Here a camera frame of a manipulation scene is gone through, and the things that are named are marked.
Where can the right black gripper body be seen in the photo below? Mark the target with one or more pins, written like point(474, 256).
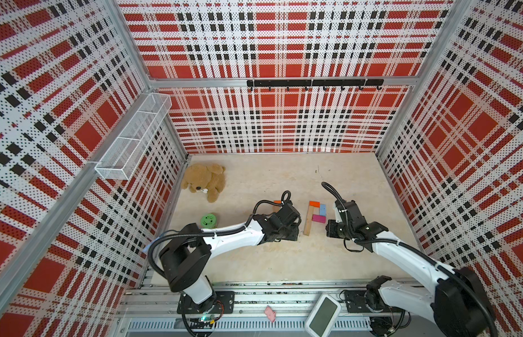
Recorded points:
point(338, 229)

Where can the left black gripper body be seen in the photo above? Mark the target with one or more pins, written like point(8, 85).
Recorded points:
point(289, 234)

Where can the wooden block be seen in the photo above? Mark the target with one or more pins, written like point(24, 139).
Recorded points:
point(310, 213)
point(307, 227)

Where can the magenta building block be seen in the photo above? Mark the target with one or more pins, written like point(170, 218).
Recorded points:
point(319, 219)

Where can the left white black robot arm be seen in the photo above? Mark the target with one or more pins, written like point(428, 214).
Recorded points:
point(181, 257)

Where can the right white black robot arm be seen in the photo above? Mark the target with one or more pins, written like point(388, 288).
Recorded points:
point(454, 299)

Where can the green round toy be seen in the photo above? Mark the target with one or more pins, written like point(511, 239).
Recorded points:
point(209, 221)

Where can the brown teddy bear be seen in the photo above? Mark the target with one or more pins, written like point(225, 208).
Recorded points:
point(208, 179)

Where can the white tablet device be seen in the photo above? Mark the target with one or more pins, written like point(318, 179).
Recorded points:
point(323, 316)

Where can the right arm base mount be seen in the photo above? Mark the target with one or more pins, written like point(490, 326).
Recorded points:
point(391, 319)

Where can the pink block on rail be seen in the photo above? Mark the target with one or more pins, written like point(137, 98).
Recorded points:
point(270, 314)

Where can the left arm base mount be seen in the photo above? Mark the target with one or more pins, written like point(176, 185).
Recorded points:
point(201, 319)

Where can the black hook rail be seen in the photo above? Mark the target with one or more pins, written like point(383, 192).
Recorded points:
point(307, 83)

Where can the white wire mesh basket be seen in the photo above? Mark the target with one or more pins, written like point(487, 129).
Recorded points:
point(126, 151)

